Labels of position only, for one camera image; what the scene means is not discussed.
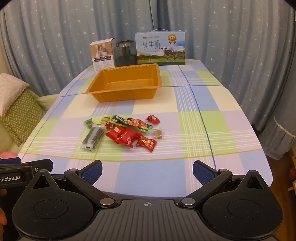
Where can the red candy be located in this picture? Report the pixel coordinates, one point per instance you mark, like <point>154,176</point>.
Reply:
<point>145,143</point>
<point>134,134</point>
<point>153,119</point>
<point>114,133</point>
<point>124,140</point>

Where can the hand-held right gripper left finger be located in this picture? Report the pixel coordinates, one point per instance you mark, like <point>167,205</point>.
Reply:
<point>91,172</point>

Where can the checked pastel tablecloth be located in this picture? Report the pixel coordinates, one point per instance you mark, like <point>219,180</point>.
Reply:
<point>161,104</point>

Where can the small red snack packet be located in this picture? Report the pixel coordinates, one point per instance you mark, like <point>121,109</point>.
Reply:
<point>110,125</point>

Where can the small orange green snack packet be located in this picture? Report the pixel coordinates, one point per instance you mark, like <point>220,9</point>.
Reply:
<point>104,120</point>

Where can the blue lace-trimmed cloth cover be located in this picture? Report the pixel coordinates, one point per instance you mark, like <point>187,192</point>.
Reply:
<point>282,143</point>

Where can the green zigzag cushion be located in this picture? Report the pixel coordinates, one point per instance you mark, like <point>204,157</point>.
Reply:
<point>20,115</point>

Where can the long green sausage snack packet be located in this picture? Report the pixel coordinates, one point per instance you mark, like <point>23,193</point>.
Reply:
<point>136,124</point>

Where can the white textured cushion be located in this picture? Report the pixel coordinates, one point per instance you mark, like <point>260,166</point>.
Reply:
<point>10,90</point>

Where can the pale green sofa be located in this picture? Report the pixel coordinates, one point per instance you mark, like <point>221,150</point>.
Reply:
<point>47,102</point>

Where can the white humidifier packaging box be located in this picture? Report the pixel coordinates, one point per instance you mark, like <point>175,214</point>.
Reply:
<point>101,55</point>

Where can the person's left hand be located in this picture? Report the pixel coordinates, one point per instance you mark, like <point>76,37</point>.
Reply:
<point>2,220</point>

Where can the orange plastic tray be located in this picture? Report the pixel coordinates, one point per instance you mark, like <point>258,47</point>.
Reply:
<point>124,89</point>

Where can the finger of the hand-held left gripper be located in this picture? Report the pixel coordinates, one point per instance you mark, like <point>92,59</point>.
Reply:
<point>10,160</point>
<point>42,164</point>

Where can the brown cube candy clear wrapper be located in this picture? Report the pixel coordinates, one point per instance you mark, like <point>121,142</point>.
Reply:
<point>158,134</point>

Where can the milk carton gift box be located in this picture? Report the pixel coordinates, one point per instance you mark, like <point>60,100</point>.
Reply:
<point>159,48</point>

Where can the clear packet of dark snack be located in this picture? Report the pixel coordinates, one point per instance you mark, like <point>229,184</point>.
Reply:
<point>92,136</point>

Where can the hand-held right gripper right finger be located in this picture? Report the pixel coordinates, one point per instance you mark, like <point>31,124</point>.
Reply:
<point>203,172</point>

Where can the small green candy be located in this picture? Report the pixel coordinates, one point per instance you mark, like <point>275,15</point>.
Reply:
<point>88,122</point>

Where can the pink ribbed cloth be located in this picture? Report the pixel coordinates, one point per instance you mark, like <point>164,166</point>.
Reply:
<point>8,155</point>

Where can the dark green glass humidifier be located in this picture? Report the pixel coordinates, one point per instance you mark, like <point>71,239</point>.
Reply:
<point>124,54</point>

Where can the blue star-print curtain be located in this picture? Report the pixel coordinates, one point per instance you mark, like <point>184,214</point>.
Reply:
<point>208,27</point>

